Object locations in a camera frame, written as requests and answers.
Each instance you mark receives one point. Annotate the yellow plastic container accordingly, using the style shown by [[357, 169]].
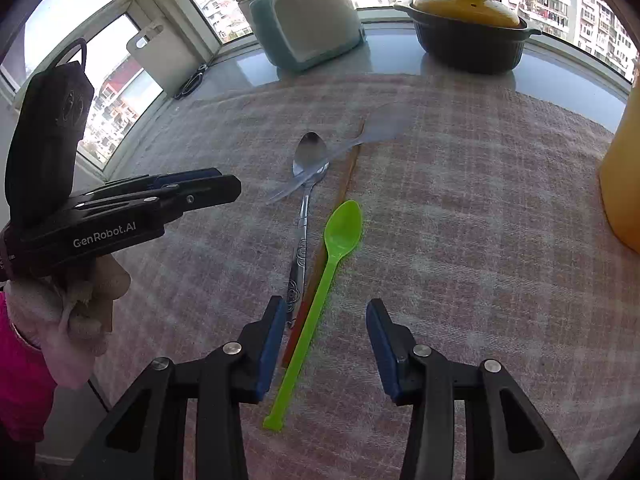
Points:
[[625, 185]]

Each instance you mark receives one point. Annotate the plaid cloth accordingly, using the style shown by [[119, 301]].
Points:
[[475, 210]]

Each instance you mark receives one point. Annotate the brown wooden chopstick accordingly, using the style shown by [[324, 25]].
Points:
[[350, 175]]

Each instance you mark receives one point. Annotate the dark casserole pot yellow lid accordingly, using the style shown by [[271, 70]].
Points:
[[470, 45]]

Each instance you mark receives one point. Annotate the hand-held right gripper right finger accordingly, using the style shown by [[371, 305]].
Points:
[[382, 352]]

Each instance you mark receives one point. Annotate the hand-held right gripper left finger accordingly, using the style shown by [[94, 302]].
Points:
[[270, 347]]

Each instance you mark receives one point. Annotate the green plastic spoon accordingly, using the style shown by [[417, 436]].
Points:
[[342, 232]]

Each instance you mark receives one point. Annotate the person's left forearm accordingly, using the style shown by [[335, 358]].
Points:
[[20, 385]]

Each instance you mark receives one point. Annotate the clear plastic spoon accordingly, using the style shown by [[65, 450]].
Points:
[[385, 125]]

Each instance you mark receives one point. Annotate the metal spoon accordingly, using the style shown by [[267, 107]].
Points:
[[311, 152]]

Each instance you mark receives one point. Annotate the white cutting board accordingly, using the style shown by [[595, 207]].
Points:
[[170, 65]]

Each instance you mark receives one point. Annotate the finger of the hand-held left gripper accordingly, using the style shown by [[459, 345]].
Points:
[[195, 175], [210, 190]]

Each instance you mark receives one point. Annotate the person's left hand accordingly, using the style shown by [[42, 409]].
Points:
[[75, 320]]

